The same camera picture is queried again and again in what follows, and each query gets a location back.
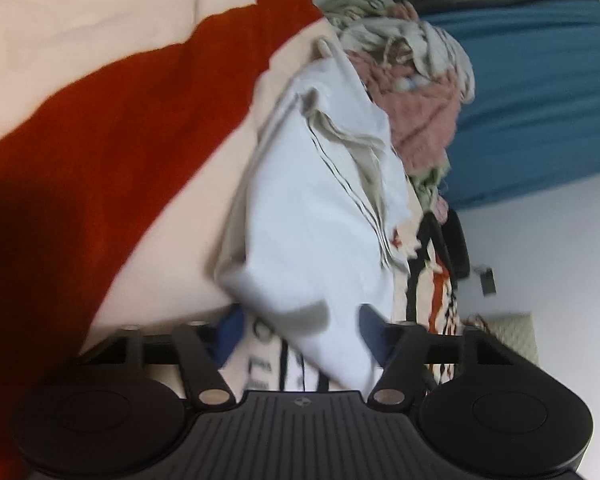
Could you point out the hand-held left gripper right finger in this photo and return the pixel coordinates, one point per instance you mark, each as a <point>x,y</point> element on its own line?
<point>367,325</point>

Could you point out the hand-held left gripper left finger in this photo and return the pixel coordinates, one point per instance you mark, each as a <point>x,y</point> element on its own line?
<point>232,330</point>

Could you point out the white sweatshirt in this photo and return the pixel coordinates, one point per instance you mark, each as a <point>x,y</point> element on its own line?
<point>305,240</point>

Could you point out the black armchair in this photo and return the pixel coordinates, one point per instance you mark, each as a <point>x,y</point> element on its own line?
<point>455,240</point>

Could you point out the small pink garment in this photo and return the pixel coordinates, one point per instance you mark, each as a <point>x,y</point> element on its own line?
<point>441,209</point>

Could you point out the beige quilted cushion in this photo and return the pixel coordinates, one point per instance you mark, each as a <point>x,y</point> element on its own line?
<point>512,335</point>

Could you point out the light green fleece garment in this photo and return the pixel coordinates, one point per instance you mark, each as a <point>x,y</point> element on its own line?
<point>427,185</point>
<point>355,10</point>

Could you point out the pink fluffy garment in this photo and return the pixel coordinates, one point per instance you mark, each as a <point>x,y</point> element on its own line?
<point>425,120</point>

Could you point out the red and cream striped blanket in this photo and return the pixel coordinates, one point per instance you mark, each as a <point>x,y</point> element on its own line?
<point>105,135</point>

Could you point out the white hooded garment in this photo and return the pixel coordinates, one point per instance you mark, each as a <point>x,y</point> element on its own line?
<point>450,55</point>

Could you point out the blue curtain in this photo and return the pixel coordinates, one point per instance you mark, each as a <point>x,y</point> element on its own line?
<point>530,85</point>

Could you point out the wall socket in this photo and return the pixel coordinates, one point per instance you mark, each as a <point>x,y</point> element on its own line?
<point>488,281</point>

